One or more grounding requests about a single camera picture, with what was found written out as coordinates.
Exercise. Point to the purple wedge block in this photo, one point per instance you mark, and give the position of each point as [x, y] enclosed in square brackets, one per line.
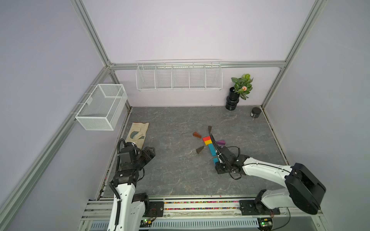
[221, 142]

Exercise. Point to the dark brown wedge block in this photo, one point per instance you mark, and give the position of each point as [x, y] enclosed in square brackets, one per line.
[199, 150]

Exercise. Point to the long white wire basket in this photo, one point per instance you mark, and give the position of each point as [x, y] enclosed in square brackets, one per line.
[196, 74]

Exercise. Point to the square white wire basket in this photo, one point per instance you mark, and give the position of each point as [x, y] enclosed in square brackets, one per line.
[103, 107]

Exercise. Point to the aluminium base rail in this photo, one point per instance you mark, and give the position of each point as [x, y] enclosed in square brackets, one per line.
[219, 206]

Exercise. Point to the red rectangular block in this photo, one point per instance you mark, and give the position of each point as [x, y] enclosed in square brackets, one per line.
[206, 138]

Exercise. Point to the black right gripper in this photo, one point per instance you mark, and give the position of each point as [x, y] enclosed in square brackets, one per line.
[218, 170]

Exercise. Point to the small black cylinder can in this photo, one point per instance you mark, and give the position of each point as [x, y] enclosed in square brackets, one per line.
[255, 112]

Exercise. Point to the white vented cable duct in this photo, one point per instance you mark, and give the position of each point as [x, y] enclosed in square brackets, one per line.
[200, 224]

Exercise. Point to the yellow work glove green patches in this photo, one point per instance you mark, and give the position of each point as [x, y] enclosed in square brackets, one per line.
[137, 134]

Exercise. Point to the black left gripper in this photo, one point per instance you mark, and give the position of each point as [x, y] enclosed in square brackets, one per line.
[151, 154]

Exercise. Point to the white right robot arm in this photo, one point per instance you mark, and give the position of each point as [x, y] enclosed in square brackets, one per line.
[300, 187]

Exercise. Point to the potted green plant black vase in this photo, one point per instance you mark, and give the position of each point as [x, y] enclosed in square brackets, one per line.
[241, 89]

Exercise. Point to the reddish brown wedge block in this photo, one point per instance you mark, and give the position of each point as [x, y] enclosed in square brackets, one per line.
[196, 134]

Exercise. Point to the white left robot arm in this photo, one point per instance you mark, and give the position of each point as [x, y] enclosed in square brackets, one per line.
[128, 207]

